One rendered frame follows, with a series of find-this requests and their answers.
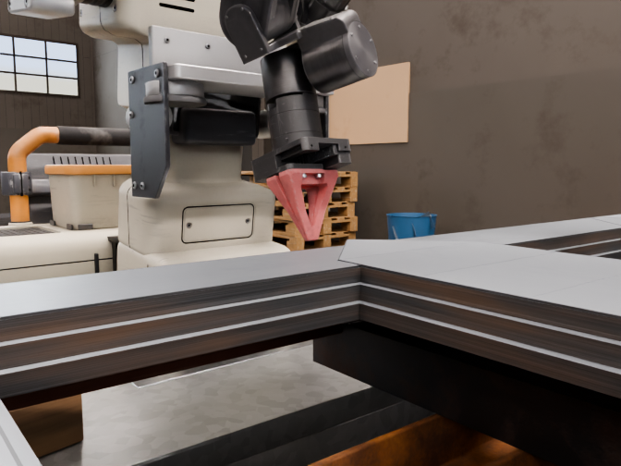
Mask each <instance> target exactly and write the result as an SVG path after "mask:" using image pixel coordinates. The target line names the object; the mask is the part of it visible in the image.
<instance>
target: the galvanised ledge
mask: <svg viewBox="0 0 621 466"><path fill-rule="evenodd" d="M81 398H82V418H83V437H84V438H83V440H82V441H80V442H78V443H76V444H73V445H71V446H68V447H66V448H62V449H59V450H57V451H55V452H52V453H50V454H47V455H44V456H42V457H39V458H38V460H39V462H40V463H41V465H42V466H226V465H228V464H231V463H233V462H236V461H239V460H243V459H245V458H248V457H251V456H253V455H256V454H259V453H262V452H264V451H266V450H269V449H272V448H276V447H279V446H282V445H284V444H286V443H289V442H292V441H295V440H297V439H300V438H302V437H305V436H307V435H312V434H315V433H317V432H320V431H322V430H325V429H327V428H330V427H333V426H336V425H338V424H341V423H345V422H347V421H350V420H353V419H356V418H358V417H360V416H363V415H366V414H368V413H371V412H374V411H378V410H380V409H383V408H386V407H388V406H391V405H394V404H397V403H399V402H401V401H404V400H403V399H400V398H398V397H396V396H393V395H391V394H389V393H386V392H384V391H382V390H380V389H378V388H376V387H373V386H370V385H367V384H365V383H362V382H360V381H359V380H356V379H354V378H352V377H349V376H347V375H345V374H341V373H339V372H337V371H335V370H333V369H330V368H328V367H326V366H323V365H321V364H319V363H317V362H314V361H313V344H312V345H309V346H305V347H301V348H297V349H291V350H287V351H283V352H279V353H276V354H272V355H268V356H264V357H260V358H257V359H253V360H250V361H246V362H240V363H236V364H232V365H228V366H225V367H221V368H217V369H213V370H210V371H206V372H202V373H198V374H193V375H189V376H185V377H181V378H178V379H174V380H170V381H166V382H163V383H159V384H155V385H151V386H145V387H141V388H137V387H136V386H134V385H133V384H131V383H127V384H124V385H119V386H112V387H108V388H104V389H100V390H96V391H92V392H88V393H84V394H81Z"/></svg>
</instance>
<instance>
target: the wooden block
mask: <svg viewBox="0 0 621 466"><path fill-rule="evenodd" d="M9 414H10V415H11V417H12V419H13V420H14V422H15V423H16V425H17V427H18V429H19V430H20V432H21V433H22V434H23V436H24V437H25V439H26V441H27V442H28V444H29V445H30V448H31V449H32V451H33V452H34V454H35V456H36V457H37V459H38V458H39V457H42V456H44V455H47V454H50V453H52V452H55V451H57V450H59V449H62V448H66V447H68V446H71V445H73V444H76V443H78V442H80V441H82V440H83V438H84V437H83V418H82V398H81V394H80V395H77V396H72V397H68V398H64V399H57V400H53V401H49V402H45V403H41V404H37V405H33V406H29V407H25V408H21V409H17V410H13V411H9Z"/></svg>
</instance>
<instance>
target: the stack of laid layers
mask: <svg viewBox="0 0 621 466"><path fill-rule="evenodd" d="M510 246H518V247H524V248H532V249H538V250H546V251H558V252H566V253H574V254H581V255H589V256H596V257H603V258H612V259H619V260H621V228H619V229H613V230H606V231H600V232H593V233H587V234H580V235H575V236H568V237H562V238H555V239H543V240H536V241H530V242H524V243H518V244H511V245H510ZM355 320H363V321H366V322H369V323H372V324H376V325H380V326H384V327H387V328H390V329H394V330H396V331H399V332H402V333H406V334H409V335H412V336H415V337H420V338H423V339H427V340H430V341H432V342H436V343H439V344H442V345H446V346H448V347H451V348H454V349H458V350H463V351H466V352H469V353H472V354H475V355H479V356H482V357H484V358H488V359H491V360H494V361H498V362H502V363H505V364H509V365H512V366H515V367H518V368H521V369H524V370H527V371H531V372H534V373H536V374H542V375H545V376H549V377H552V378H554V379H557V380H561V381H564V382H567V383H570V384H573V385H576V386H582V387H585V388H587V389H591V390H594V391H597V392H600V393H604V394H606V395H609V396H613V397H616V398H619V399H621V318H620V317H615V316H611V315H606V314H600V313H592V312H587V311H582V310H578V309H573V308H568V307H564V306H559V305H554V304H550V303H545V302H540V301H535V300H527V299H522V298H518V297H513V296H508V295H503V294H498V293H493V292H489V291H484V290H479V289H475V288H466V287H461V286H457V285H452V284H447V283H443V282H438V281H433V280H429V279H424V278H419V277H415V276H407V275H402V274H398V273H394V272H389V271H384V270H381V269H376V268H371V267H367V266H363V265H359V266H358V267H352V268H346V269H339V270H333V271H326V272H320V273H314V274H307V275H301V276H289V277H282V278H276V279H269V280H263V281H257V282H250V283H244V284H237V285H231V286H224V287H218V288H207V289H200V290H193V291H187V292H180V293H174V294H167V295H162V296H155V297H149V298H142V299H135V300H123V301H117V302H111V303H105V304H98V305H92V306H85V307H78V308H72V309H65V310H60V311H53V312H47V313H35V314H28V315H21V316H15V317H9V318H3V319H0V425H1V427H2V429H3V430H4V432H5V434H6V437H7V438H8V440H9V442H10V444H11V446H12V447H13V449H14V450H15V452H16V453H17V455H18V458H19V460H20V461H21V463H22V465H23V466H42V465H41V463H40V462H39V460H38V459H37V457H36V456H35V454H34V452H33V451H32V449H31V448H30V445H29V444H28V442H27V441H26V439H25V437H24V436H23V434H22V433H21V432H20V430H19V429H18V427H17V425H16V423H15V422H14V420H13V419H12V417H11V415H10V414H9V412H8V411H7V409H6V407H5V405H4V404H3V402H2V400H1V399H5V398H9V397H14V396H17V395H22V394H26V393H30V392H34V391H39V390H43V389H47V388H51V387H56V386H63V385H67V384H72V383H76V382H80V381H84V380H89V379H93V378H97V377H101V376H106V375H109V374H117V373H122V372H125V371H130V370H134V369H139V368H142V367H147V366H151V365H155V364H159V363H164V362H171V361H175V360H180V359H184V358H188V357H192V356H197V355H201V354H205V353H210V352H214V351H218V350H226V349H230V348H234V347H238V346H243V345H247V344H251V343H255V342H260V341H264V340H268V339H272V338H277V337H284V336H288V335H293V334H296V333H301V332H305V331H310V330H313V329H318V328H322V327H327V326H330V325H338V324H343V323H346V322H351V321H355Z"/></svg>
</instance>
